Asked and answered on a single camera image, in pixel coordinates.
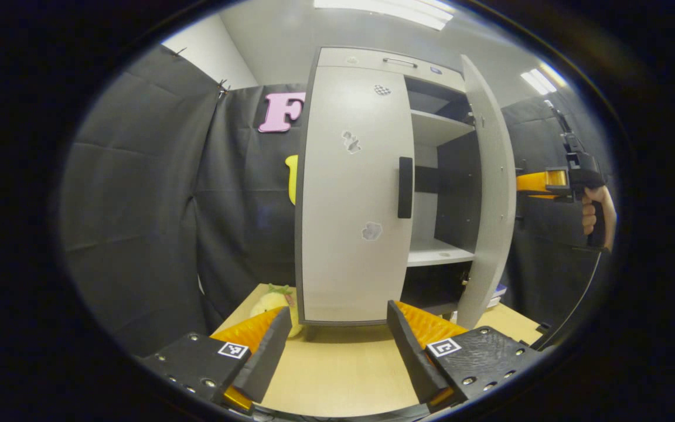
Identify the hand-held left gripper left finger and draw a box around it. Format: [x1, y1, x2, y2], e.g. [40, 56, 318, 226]
[138, 306, 293, 414]

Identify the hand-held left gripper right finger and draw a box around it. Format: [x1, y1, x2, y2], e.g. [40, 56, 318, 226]
[387, 301, 543, 414]

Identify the grey double-door shoe cabinet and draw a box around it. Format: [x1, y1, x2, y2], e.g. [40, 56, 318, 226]
[294, 46, 480, 326]

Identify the cabinet door with checkered sticker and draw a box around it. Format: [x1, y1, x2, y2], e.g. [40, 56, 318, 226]
[299, 64, 416, 324]

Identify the white cabinet shelf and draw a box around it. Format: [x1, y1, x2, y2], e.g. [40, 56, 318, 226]
[406, 237, 476, 268]
[411, 108, 476, 147]

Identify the grey cabinet drawer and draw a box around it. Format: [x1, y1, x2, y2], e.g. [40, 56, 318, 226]
[317, 47, 467, 78]

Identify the yellow plush toy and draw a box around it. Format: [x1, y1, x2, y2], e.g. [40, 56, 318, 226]
[250, 284, 304, 339]

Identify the small ceiling light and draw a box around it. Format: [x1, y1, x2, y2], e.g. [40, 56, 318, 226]
[520, 62, 567, 96]

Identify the black backdrop cloth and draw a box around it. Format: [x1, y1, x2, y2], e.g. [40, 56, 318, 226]
[59, 44, 616, 358]

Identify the long ceiling light panel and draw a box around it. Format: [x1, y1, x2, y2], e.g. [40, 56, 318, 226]
[314, 0, 454, 31]

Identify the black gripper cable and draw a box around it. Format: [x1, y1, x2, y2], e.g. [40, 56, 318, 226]
[540, 249, 605, 350]

